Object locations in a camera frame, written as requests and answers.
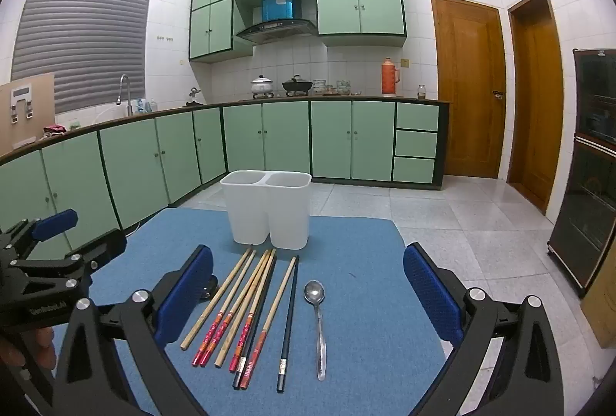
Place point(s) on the person's left hand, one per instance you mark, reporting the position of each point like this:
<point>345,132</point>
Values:
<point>42,341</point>

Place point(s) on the glass jar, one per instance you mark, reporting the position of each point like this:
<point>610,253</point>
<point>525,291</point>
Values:
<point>422,92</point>

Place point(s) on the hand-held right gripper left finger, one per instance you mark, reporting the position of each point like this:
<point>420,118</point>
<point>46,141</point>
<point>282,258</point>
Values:
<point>185,295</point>

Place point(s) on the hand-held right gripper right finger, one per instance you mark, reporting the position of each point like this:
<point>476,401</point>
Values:
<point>430,295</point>

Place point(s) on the red cloth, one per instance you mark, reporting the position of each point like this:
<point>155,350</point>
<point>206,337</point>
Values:
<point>54,130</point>

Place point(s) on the metal spoon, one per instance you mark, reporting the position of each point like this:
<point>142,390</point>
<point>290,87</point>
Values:
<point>288,324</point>
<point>314,292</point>

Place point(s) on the black wok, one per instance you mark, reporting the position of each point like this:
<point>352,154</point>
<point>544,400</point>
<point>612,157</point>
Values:
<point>296,84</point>

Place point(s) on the long green base cabinet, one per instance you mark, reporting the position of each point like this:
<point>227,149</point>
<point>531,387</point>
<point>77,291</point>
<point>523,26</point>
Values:
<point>130,170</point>

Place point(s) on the stack of white bowls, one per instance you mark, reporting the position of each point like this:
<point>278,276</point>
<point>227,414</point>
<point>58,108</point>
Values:
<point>319,85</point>

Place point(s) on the metal kitchen faucet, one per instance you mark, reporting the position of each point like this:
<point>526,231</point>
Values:
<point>126,91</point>

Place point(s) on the grey window blind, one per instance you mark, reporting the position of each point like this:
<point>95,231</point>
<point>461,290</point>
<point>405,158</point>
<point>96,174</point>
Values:
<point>82,35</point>

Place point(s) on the black glass-door cabinet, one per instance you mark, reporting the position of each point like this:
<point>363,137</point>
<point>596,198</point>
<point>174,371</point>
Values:
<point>589,165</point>

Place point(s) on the black range hood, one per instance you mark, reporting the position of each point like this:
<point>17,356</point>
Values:
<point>276,30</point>

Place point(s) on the small metal kettle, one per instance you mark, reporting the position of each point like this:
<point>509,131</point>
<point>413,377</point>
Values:
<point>194,96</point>

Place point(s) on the blue mat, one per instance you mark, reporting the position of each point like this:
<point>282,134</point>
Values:
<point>365,300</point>

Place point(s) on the cardboard box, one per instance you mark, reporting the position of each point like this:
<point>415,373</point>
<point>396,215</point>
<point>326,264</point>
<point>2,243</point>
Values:
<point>601,305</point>

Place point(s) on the dish soap bottles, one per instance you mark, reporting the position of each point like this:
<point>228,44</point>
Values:
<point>144,105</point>

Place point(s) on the closed wooden door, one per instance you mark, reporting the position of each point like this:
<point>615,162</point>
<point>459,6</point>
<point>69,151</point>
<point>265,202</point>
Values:
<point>469,88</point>

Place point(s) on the wooden door in frame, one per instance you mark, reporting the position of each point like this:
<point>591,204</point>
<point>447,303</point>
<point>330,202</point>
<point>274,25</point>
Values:
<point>536,108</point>

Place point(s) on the green base cabinet with drawers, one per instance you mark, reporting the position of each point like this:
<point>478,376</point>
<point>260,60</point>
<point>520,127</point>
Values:
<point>332,139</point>

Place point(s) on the red-ended bamboo chopstick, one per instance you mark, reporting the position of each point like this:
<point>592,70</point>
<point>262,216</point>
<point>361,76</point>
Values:
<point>226,307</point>
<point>269,324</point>
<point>235,307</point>
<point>241,346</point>

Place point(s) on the flat cardboard panel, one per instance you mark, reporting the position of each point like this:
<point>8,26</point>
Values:
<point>43,108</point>

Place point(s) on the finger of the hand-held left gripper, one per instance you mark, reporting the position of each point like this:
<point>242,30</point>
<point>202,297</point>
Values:
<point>55,223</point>
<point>103,247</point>

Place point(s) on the white plastic device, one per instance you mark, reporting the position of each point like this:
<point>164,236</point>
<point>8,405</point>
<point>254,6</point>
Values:
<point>21,105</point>

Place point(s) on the blue range hood chimney cover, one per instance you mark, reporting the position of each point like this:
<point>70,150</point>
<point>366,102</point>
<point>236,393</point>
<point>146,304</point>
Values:
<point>279,5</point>

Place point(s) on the wooden spoon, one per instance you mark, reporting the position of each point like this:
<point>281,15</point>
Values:
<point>239,377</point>

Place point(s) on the white two-compartment utensil holder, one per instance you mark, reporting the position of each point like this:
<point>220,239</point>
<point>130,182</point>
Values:
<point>267,209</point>

